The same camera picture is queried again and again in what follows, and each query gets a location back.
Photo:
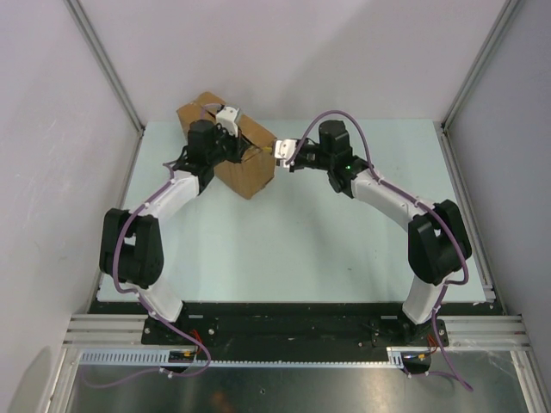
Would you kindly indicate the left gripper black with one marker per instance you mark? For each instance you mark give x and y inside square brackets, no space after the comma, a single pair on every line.
[238,146]

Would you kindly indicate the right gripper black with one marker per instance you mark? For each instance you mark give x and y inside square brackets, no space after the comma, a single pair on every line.
[297,164]

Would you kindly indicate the brown cardboard express box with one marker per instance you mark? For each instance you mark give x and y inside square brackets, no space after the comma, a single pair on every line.
[257,168]

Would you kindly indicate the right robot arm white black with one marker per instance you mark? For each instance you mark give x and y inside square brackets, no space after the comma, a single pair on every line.
[437,240]

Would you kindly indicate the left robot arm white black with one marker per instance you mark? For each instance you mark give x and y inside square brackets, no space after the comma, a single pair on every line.
[132,250]

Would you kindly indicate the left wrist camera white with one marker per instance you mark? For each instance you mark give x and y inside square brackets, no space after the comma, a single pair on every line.
[227,118]

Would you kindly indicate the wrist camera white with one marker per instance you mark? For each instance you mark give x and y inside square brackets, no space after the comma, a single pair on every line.
[227,118]
[283,150]

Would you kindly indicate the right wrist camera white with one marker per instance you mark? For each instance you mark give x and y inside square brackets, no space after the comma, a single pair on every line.
[283,150]

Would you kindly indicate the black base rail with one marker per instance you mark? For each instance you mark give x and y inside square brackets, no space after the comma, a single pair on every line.
[290,332]

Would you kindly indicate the left aluminium frame post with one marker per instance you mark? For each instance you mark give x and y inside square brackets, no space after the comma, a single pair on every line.
[104,62]

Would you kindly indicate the aluminium frame post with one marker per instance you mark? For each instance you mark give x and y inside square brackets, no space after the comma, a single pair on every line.
[499,29]
[104,62]

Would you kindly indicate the white slotted cable duct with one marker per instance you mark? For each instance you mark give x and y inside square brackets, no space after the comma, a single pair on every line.
[173,358]

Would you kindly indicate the right aluminium frame post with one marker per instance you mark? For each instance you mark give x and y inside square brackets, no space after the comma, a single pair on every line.
[499,29]

